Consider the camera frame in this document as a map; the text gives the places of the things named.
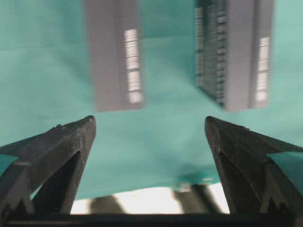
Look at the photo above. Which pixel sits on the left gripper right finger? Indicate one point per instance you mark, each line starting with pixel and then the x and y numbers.
pixel 262 177

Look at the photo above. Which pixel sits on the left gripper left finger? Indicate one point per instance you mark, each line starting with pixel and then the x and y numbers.
pixel 47 170

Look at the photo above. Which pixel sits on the black camera box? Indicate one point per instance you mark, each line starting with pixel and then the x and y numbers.
pixel 232 51
pixel 113 35

